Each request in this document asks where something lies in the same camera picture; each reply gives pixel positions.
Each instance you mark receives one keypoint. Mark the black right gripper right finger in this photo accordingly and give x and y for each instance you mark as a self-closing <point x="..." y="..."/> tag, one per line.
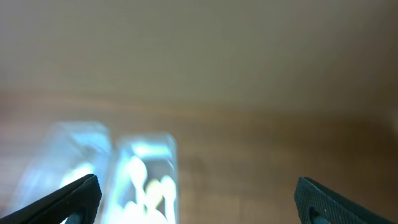
<point x="318" y="204"/>

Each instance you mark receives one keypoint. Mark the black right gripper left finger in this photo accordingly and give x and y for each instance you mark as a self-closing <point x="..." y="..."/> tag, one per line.
<point x="75" y="203"/>

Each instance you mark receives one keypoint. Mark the slim white plastic spoon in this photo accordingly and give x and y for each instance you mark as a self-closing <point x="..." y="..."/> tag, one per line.
<point x="137" y="172"/>

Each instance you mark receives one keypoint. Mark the cream yellow plastic spoon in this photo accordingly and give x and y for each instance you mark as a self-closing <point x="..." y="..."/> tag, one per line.
<point x="154" y="194"/>

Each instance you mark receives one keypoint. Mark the thick-handled white plastic spoon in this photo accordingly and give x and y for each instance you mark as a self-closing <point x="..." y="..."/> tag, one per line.
<point x="170" y="194"/>

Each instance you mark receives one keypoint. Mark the broad white plastic spoon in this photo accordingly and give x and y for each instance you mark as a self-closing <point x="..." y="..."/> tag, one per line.
<point x="133" y="214"/>

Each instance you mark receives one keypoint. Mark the left clear plastic container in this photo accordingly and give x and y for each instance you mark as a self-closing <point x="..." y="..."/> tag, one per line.
<point x="71" y="150"/>

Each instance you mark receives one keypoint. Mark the clear plastic container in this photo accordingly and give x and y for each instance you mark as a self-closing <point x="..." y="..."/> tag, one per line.
<point x="71" y="150"/>
<point x="159" y="154"/>

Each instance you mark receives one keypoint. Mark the right clear plastic container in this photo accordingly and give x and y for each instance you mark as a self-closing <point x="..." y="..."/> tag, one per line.
<point x="159" y="154"/>

